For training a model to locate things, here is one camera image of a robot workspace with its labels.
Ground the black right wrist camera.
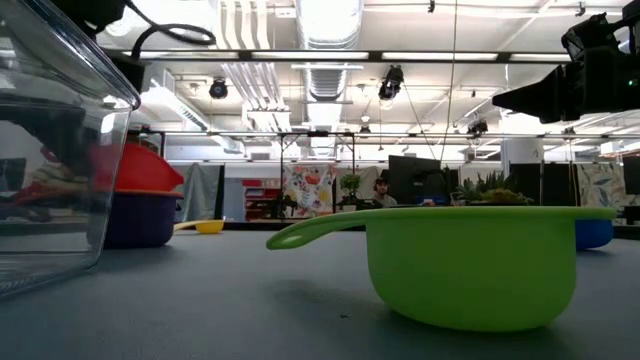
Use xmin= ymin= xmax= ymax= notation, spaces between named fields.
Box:
xmin=560 ymin=12 xmax=625 ymax=62

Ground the purple measuring cup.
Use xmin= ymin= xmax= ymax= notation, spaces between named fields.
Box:
xmin=102 ymin=193 xmax=179 ymax=250

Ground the green measuring cup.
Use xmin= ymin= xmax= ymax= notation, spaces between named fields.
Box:
xmin=264 ymin=205 xmax=619 ymax=334

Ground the thin hanging cable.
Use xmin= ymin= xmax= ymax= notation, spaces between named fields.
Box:
xmin=438 ymin=0 xmax=459 ymax=162

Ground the floral patterned cloth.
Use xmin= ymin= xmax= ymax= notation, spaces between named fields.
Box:
xmin=282 ymin=163 xmax=339 ymax=219

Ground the person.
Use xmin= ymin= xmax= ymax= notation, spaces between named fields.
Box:
xmin=372 ymin=177 xmax=400 ymax=209

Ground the black partition panel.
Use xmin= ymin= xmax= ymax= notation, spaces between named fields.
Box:
xmin=508 ymin=162 xmax=577 ymax=209

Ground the black rig crossbar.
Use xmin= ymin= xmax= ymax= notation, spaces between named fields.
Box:
xmin=102 ymin=48 xmax=572 ymax=64

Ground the black aluminium table frame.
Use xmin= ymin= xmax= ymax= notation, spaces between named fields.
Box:
xmin=174 ymin=219 xmax=640 ymax=241

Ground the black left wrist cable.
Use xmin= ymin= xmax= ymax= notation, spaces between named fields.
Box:
xmin=124 ymin=0 xmax=217 ymax=62

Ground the potted succulent plant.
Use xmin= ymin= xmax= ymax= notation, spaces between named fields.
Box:
xmin=452 ymin=169 xmax=535 ymax=207

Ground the round black spotlight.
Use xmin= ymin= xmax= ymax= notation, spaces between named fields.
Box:
xmin=208 ymin=77 xmax=230 ymax=101

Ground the yellow measuring cup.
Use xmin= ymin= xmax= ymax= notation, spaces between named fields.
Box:
xmin=172 ymin=218 xmax=226 ymax=236

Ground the red measuring cup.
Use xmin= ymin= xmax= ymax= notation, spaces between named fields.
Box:
xmin=89 ymin=142 xmax=185 ymax=194

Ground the black background rig frame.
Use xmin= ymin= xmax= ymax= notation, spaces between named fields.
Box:
xmin=277 ymin=130 xmax=359 ymax=221

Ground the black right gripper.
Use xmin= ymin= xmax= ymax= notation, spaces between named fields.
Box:
xmin=492 ymin=44 xmax=640 ymax=125

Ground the blue measuring cup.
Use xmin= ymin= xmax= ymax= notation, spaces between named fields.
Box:
xmin=574 ymin=219 xmax=615 ymax=252

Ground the large black monitor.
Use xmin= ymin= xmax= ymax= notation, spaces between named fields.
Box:
xmin=387 ymin=154 xmax=460 ymax=209

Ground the black overhead camera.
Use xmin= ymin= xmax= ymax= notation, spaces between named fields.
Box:
xmin=377 ymin=64 xmax=405 ymax=101

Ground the leafy background plant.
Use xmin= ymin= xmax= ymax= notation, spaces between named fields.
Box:
xmin=338 ymin=172 xmax=364 ymax=211

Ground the grey cloth cover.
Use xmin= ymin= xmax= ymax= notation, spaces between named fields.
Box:
xmin=174 ymin=163 xmax=226 ymax=223

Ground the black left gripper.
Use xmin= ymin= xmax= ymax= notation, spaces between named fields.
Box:
xmin=107 ymin=53 xmax=147 ymax=96

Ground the clear plastic basket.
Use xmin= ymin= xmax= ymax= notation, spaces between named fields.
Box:
xmin=0 ymin=0 xmax=142 ymax=301

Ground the red shelf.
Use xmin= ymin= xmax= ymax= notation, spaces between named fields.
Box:
xmin=242 ymin=178 xmax=279 ymax=221

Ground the leaf patterned panel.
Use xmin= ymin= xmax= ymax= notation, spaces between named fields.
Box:
xmin=576 ymin=162 xmax=626 ymax=210

